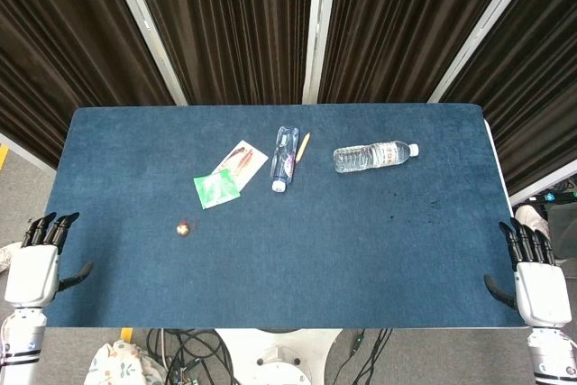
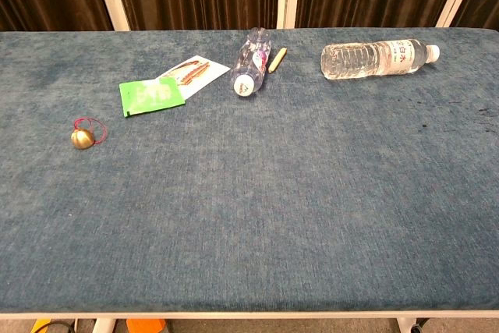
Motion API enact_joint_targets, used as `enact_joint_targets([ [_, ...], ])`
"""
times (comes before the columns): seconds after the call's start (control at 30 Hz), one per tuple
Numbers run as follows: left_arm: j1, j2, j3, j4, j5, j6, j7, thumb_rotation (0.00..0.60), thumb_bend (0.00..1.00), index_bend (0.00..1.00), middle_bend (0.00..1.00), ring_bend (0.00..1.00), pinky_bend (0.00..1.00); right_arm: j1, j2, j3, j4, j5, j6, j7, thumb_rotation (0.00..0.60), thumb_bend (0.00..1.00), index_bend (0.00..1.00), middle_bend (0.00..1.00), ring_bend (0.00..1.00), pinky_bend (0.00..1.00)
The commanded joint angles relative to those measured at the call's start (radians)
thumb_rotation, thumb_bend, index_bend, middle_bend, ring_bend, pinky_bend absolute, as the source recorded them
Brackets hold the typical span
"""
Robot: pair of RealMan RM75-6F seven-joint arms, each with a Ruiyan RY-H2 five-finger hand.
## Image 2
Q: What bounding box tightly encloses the gold bell with red cord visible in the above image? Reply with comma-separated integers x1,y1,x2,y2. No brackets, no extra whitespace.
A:
70,117,108,151

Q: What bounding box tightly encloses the blue fabric table cover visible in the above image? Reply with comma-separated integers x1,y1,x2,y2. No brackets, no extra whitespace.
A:
0,27,499,314

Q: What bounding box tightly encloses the small clear plastic bottle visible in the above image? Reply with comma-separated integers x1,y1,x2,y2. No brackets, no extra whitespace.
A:
230,27,272,97

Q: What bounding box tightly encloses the beige pencil stub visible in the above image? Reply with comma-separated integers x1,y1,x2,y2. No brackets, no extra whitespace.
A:
267,47,288,74

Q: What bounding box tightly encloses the white printed snack packet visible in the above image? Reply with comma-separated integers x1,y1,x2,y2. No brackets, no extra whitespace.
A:
155,55,232,101

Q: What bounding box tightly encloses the green snack packet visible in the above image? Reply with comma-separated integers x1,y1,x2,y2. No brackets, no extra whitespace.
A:
119,76,187,119

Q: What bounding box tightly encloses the large clear water bottle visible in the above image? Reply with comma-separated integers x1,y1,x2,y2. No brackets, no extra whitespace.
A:
320,38,441,81

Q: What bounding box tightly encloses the orange object under table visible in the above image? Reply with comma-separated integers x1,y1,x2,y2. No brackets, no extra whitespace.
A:
126,318,167,333

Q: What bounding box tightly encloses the white table leg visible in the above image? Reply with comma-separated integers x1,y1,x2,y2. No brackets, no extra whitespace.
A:
91,318,117,333
395,317,416,333

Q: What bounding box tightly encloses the yellow object under table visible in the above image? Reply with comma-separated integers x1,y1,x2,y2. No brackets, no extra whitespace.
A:
30,318,53,333

